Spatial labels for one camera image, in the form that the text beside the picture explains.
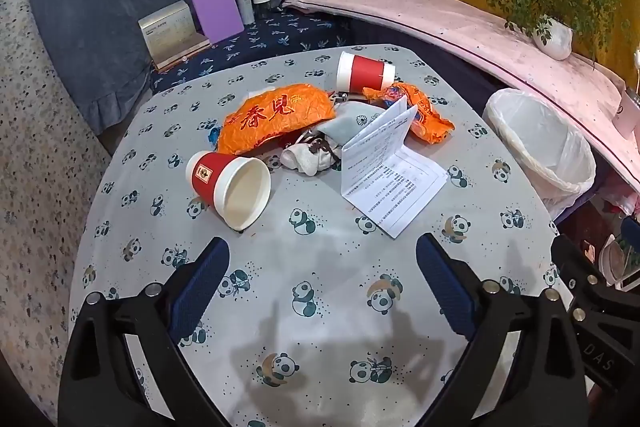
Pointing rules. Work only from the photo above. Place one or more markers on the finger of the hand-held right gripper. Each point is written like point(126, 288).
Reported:
point(575, 272)

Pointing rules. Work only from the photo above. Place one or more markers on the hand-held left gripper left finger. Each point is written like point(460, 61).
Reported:
point(200, 287)

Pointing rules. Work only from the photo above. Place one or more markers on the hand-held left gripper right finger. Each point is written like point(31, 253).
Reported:
point(447, 287)

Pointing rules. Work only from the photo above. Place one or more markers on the red paper cup without lid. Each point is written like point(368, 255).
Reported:
point(210, 177)

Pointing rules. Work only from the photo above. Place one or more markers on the white bin with plastic liner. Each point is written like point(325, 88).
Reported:
point(545, 147)

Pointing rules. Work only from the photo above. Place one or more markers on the white paper leaflet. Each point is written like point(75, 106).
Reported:
point(390, 172)

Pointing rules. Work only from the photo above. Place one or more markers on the small orange wrapper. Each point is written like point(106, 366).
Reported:
point(425, 117)

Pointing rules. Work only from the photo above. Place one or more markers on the large orange wrapper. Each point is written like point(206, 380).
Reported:
point(280, 112)

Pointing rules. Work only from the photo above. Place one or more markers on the red paper cup with lid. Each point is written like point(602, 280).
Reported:
point(362, 73)

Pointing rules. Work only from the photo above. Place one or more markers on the white dish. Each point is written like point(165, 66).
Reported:
point(617, 264)

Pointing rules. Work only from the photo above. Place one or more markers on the panda print tablecloth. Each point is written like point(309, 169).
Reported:
point(320, 257)

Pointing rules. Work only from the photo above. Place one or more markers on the cream gift box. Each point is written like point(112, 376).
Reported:
point(167, 27)

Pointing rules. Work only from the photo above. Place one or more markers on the navy printed cloth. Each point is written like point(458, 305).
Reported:
point(280, 34)

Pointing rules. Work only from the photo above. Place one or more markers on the pink cloth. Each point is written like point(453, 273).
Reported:
point(450, 22)

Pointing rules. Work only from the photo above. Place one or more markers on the purple box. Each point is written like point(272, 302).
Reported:
point(215, 9)

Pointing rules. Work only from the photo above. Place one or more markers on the tall white bottle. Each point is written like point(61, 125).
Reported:
point(243, 4)

